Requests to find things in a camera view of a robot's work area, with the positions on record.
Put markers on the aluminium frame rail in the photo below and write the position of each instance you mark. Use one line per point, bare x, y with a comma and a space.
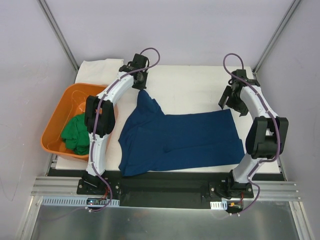
286, 191

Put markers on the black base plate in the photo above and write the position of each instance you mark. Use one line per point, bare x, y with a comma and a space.
181, 190

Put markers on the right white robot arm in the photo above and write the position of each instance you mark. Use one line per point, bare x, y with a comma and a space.
266, 137

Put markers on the orange plastic basket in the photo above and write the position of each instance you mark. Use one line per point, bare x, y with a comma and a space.
72, 103

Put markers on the white folded t shirt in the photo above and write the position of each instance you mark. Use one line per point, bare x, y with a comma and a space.
99, 72

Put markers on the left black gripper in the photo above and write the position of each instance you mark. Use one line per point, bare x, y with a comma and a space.
139, 81

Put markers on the right slotted cable duct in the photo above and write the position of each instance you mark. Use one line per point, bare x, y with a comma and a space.
219, 205

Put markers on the blue t shirt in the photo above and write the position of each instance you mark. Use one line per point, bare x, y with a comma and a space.
153, 141

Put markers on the green t shirt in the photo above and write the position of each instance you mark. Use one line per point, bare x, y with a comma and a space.
75, 135

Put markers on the left slotted cable duct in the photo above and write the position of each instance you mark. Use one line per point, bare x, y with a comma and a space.
79, 201

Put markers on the slotted cable duct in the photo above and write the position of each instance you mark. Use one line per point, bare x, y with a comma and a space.
79, 201
219, 205

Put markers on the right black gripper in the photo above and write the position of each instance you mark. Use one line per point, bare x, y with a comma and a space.
231, 100

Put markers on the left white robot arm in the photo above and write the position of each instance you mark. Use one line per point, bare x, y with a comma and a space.
100, 118

